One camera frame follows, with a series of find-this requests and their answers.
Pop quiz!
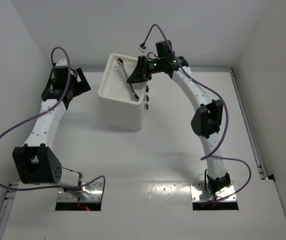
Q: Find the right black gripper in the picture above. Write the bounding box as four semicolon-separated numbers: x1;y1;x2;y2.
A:
128;55;164;84

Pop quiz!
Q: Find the long silver ratchet wrench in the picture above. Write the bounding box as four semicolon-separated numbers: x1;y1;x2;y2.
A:
116;58;139;102

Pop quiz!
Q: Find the white drawer cabinet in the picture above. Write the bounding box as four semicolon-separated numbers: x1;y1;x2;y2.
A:
98;53;147;132

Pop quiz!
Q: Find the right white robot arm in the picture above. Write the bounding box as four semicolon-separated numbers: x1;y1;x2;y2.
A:
127;41;231;195

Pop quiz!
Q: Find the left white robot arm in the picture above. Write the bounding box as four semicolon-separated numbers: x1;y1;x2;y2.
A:
12;58;91;189

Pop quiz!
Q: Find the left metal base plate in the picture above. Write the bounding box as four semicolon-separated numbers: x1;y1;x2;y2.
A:
57;182;104;203

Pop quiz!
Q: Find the metal base plate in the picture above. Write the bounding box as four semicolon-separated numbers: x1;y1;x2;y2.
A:
190;182;237;203
57;182;104;203

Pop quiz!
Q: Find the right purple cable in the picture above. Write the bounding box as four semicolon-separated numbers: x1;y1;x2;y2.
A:
139;23;252;206

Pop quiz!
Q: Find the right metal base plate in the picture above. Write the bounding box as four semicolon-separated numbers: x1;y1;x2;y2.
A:
190;182;237;203

